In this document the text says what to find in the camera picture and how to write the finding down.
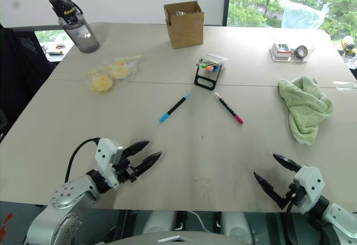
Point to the grey sports water bottle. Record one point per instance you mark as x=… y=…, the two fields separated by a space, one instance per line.
x=79 y=33

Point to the light green towel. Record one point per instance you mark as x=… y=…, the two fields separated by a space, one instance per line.
x=305 y=108

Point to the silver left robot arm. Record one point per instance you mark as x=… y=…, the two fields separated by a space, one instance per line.
x=69 y=192

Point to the orange-handled utensil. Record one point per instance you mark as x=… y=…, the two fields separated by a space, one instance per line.
x=204 y=66

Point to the black office chair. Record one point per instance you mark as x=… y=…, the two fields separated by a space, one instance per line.
x=19 y=69

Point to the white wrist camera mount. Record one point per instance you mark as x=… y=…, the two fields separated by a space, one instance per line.
x=311 y=183
x=107 y=153

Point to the blue-handled utensil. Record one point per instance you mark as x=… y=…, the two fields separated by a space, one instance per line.
x=214 y=69

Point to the clear plastic tray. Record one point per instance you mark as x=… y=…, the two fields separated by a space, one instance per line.
x=311 y=51

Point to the clear plastic bread bag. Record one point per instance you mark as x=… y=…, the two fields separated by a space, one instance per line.
x=134 y=65

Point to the dark tape roll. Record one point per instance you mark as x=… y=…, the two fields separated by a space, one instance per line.
x=301 y=52

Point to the round yellow bread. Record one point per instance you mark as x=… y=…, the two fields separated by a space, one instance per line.
x=101 y=83
x=120 y=70

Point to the light blue plastic bag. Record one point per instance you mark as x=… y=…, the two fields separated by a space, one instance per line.
x=301 y=14

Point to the black pink marker pen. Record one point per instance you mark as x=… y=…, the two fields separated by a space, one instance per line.
x=228 y=107

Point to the yellow black object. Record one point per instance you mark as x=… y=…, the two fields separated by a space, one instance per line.
x=348 y=44

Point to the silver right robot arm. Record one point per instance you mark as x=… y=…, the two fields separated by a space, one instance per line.
x=338 y=217

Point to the dark window frame post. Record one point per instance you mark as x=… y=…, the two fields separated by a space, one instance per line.
x=227 y=0

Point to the green-handled utensil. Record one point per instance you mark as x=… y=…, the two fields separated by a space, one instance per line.
x=200 y=64

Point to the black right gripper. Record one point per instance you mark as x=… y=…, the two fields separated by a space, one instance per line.
x=297 y=194

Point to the black light blue marker pen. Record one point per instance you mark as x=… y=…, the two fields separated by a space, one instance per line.
x=174 y=108

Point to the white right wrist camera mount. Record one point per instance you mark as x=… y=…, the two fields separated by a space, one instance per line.
x=311 y=183

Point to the brown cardboard box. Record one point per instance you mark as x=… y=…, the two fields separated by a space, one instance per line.
x=187 y=30

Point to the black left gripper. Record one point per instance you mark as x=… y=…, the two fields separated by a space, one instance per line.
x=124 y=171

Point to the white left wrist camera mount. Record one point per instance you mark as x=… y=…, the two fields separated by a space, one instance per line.
x=107 y=153

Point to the grey rounded robot leg shape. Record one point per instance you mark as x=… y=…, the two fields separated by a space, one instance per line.
x=161 y=222
x=237 y=224

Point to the grey robot torso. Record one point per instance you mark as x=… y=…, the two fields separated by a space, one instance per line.
x=178 y=240

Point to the black marker holder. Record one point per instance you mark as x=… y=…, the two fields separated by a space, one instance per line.
x=206 y=80

